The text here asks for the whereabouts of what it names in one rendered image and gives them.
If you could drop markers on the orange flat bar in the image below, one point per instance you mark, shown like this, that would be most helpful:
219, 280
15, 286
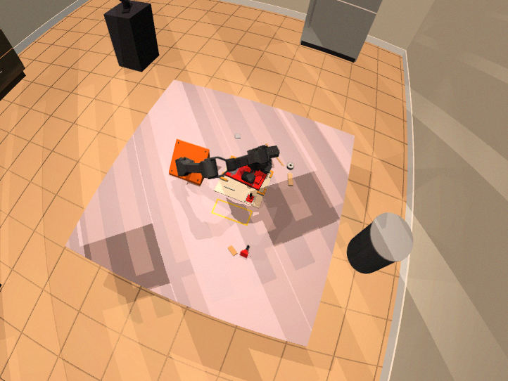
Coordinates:
232, 250

